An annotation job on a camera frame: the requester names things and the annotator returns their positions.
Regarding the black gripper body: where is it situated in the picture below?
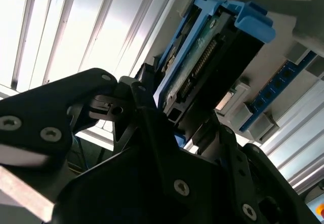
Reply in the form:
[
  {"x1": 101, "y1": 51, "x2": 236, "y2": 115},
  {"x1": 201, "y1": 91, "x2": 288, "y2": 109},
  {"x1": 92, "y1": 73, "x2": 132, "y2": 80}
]
[{"x1": 50, "y1": 142, "x2": 238, "y2": 224}]

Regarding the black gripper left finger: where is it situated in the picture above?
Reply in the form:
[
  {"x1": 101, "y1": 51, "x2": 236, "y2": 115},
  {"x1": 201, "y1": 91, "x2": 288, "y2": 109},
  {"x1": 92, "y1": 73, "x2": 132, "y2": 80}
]
[{"x1": 0, "y1": 68, "x2": 193, "y2": 197}]

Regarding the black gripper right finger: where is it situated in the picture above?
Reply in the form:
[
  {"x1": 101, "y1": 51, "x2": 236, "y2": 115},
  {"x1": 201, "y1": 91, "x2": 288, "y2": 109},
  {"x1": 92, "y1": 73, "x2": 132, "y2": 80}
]
[{"x1": 215, "y1": 122, "x2": 319, "y2": 224}]

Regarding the hard disk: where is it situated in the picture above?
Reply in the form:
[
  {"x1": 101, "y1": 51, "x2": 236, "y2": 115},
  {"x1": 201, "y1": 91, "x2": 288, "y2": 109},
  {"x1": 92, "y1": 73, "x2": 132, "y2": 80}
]
[{"x1": 151, "y1": 0, "x2": 276, "y2": 148}]

